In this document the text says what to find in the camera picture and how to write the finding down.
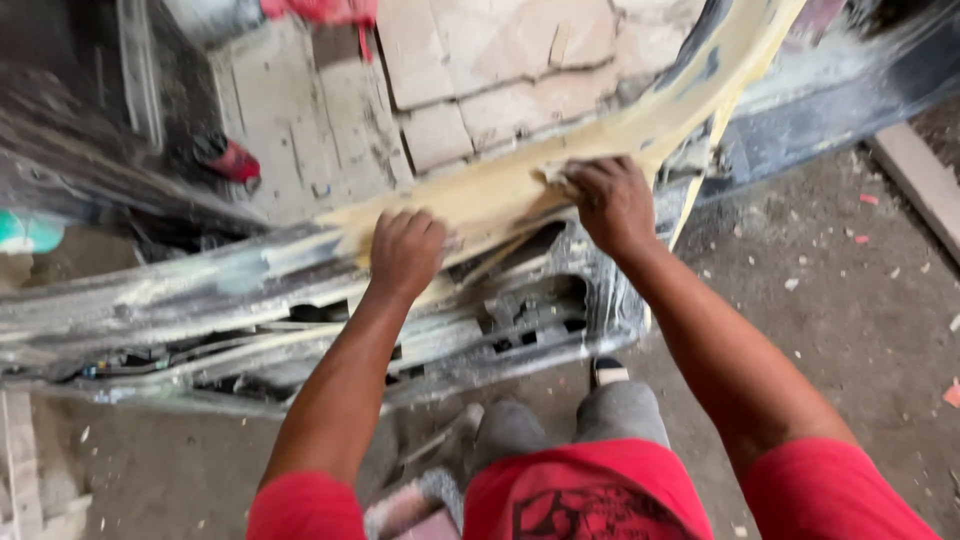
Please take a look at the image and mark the person's right hand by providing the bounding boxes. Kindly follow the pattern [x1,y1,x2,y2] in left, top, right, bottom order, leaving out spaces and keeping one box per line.
[562,156,660,262]

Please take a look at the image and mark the person's left hand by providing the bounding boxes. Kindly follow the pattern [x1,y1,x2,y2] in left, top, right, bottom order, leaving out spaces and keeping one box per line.
[369,209,450,303]

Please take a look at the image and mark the beige sandpaper piece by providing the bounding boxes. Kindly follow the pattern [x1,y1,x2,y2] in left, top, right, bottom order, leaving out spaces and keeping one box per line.
[532,160,580,198]

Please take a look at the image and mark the person's black white shoe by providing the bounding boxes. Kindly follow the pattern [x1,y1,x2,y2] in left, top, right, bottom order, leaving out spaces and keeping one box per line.
[589,356,632,390]

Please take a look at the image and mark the red spray can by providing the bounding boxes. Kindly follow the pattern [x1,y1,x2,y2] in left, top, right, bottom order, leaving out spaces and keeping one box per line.
[192,132,263,186]

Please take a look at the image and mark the black car door with filler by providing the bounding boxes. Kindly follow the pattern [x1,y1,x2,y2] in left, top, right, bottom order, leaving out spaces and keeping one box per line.
[0,0,960,421]

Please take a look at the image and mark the red cloth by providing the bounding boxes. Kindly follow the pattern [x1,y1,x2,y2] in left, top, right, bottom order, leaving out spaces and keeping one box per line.
[259,0,379,63]

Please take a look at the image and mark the person's grey trousers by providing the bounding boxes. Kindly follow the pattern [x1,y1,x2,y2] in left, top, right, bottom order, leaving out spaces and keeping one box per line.
[471,380,673,481]

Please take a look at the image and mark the pink grey sanding block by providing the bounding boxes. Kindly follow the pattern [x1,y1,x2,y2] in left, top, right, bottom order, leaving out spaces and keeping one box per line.
[363,468,465,540]

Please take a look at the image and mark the person's red shirt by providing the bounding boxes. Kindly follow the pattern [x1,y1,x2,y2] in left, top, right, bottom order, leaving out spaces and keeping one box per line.
[246,437,943,540]

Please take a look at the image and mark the wooden plank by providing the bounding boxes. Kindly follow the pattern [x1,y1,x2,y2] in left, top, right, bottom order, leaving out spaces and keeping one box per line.
[868,122,960,265]

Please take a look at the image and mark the teal plastic object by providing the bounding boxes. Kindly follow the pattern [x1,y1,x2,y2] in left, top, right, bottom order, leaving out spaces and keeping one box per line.
[0,209,66,255]

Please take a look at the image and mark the pale wooden board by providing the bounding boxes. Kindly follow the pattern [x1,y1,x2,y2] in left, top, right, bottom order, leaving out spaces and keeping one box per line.
[0,390,93,540]

